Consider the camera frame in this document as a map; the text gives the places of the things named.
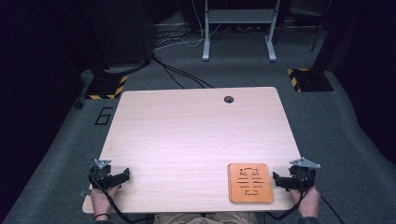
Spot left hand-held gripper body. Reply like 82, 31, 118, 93
88, 158, 114, 190

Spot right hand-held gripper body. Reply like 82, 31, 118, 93
288, 157, 322, 192

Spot person's left hand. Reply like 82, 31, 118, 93
90, 184, 121, 218

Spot person's right hand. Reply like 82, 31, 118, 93
289, 186, 321, 218

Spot orange wooden board with cutouts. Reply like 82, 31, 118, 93
227, 162, 275, 204

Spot person's beige pants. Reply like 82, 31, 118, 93
153, 212, 259, 224

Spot black stand column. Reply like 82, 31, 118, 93
311, 0, 344, 73

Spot black equipment cabinet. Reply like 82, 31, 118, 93
90, 0, 154, 68

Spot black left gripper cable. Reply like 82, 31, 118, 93
88, 174, 155, 224

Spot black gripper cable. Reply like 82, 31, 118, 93
88, 174, 155, 224
264, 189, 312, 221

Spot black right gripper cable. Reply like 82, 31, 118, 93
264, 189, 312, 221

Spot thin black cable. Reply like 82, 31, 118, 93
319, 193, 346, 224

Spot black hazard-striped base plate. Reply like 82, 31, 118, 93
286, 67, 335, 93
84, 73, 129, 101

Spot black floor cable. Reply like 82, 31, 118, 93
151, 55, 215, 90

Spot bundle of floor cables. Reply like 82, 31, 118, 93
152, 18, 225, 52

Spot white metal stand frame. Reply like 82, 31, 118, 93
202, 0, 282, 63

